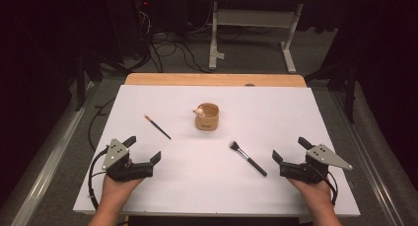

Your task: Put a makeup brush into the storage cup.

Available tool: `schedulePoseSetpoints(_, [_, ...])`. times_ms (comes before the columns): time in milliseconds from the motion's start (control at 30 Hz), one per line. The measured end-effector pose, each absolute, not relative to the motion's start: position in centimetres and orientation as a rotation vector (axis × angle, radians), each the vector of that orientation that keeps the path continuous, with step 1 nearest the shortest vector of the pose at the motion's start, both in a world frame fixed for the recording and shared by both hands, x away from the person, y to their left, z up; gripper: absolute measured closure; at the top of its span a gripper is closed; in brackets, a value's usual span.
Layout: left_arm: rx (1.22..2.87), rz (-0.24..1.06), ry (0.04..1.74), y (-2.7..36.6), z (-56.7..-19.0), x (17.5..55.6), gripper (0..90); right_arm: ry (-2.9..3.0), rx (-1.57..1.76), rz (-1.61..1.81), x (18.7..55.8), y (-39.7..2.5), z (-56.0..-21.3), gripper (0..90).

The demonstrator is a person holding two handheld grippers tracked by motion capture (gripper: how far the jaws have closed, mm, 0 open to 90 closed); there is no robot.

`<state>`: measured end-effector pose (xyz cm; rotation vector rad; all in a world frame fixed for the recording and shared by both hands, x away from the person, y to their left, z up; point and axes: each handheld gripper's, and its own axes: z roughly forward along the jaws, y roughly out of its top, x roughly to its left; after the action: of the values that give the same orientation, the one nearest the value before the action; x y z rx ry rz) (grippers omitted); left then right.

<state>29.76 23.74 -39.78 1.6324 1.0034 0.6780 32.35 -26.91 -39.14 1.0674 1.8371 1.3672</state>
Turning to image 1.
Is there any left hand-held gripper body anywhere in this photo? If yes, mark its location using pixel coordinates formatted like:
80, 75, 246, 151
101, 138, 156, 183

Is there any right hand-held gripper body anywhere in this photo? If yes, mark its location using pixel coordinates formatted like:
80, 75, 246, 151
279, 143, 354, 185

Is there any black makeup brush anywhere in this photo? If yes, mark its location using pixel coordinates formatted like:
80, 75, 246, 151
229, 140, 268, 178

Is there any thin black brush tan tip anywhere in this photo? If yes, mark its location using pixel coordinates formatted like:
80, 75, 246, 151
143, 113, 173, 141

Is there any tan cup with small figure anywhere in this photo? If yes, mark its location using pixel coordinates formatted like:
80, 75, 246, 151
192, 102, 220, 132

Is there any person's right hand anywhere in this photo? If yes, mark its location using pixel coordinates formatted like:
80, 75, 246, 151
287, 178, 333, 214

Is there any person's left hand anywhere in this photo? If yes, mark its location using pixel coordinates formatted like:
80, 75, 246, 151
98, 175, 145, 214

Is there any white board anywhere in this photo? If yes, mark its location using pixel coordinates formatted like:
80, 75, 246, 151
72, 84, 361, 218

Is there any dark metal stand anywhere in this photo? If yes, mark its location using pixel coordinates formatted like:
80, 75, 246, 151
74, 51, 104, 113
304, 54, 359, 124

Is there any wooden table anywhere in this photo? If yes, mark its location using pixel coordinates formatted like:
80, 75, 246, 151
124, 72, 308, 88

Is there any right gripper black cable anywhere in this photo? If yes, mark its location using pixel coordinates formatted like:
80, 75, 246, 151
323, 170, 339, 206

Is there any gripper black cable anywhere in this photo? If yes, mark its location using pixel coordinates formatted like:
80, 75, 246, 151
87, 146, 110, 211
323, 170, 339, 206

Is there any black floor cable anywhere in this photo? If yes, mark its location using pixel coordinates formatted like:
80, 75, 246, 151
87, 97, 116, 152

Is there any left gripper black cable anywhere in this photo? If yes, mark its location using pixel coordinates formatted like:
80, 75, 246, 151
87, 146, 110, 211

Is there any metal floor rail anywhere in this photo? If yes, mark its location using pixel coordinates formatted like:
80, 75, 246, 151
329, 86, 407, 226
8, 81, 100, 226

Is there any tangle of floor cables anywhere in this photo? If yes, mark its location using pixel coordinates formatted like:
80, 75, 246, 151
107, 8, 215, 75

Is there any desk with white metal frame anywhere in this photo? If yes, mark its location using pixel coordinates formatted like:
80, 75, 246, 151
203, 0, 348, 74

